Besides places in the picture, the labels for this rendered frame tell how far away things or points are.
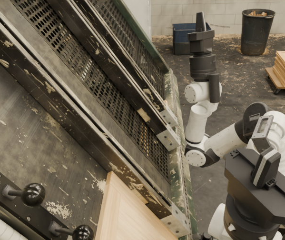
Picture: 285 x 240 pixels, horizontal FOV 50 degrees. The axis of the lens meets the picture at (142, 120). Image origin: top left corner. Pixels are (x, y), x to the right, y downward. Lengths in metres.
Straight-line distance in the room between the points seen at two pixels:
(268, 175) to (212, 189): 2.25
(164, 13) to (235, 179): 5.79
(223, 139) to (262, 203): 0.71
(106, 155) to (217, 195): 1.79
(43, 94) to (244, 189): 0.60
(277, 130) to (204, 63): 0.33
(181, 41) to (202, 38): 4.21
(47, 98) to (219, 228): 0.55
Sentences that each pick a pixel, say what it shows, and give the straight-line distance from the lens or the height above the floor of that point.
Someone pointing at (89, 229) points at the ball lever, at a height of 1.45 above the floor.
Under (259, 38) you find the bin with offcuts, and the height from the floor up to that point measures 0.30.
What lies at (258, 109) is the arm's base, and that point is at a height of 1.36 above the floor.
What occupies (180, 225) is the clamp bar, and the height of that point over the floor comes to 0.97.
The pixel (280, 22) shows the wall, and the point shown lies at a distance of 6.57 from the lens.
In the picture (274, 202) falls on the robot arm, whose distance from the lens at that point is 0.45.
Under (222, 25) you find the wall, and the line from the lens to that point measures 6.32.
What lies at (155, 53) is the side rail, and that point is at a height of 1.05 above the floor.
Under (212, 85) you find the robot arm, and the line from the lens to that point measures 1.02.
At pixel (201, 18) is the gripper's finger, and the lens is 1.05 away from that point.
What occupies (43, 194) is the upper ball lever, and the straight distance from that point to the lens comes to 0.51.
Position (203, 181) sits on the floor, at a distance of 2.73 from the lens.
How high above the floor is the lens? 1.89
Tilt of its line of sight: 33 degrees down
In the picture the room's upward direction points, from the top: 3 degrees counter-clockwise
